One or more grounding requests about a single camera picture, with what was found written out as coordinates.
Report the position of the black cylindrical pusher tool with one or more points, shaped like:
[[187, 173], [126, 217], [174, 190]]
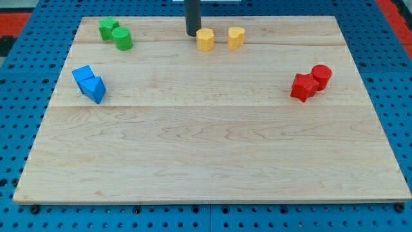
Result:
[[192, 16]]

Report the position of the red star block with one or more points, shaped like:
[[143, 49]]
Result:
[[304, 86]]

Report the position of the yellow heart block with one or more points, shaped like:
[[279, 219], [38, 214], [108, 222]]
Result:
[[236, 37]]

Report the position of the yellow pentagon block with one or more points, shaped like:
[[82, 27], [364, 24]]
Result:
[[205, 39]]

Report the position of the red cylinder block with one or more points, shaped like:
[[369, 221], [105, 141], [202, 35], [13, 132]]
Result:
[[322, 74]]

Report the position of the blue cube block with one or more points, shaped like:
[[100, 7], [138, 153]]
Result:
[[81, 74]]

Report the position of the blue triangle block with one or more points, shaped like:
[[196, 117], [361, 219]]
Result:
[[94, 89]]

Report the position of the green cylinder block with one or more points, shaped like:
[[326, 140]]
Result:
[[122, 38]]

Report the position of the green star block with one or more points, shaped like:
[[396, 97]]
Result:
[[106, 26]]

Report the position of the light wooden board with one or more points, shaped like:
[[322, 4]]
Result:
[[181, 126]]

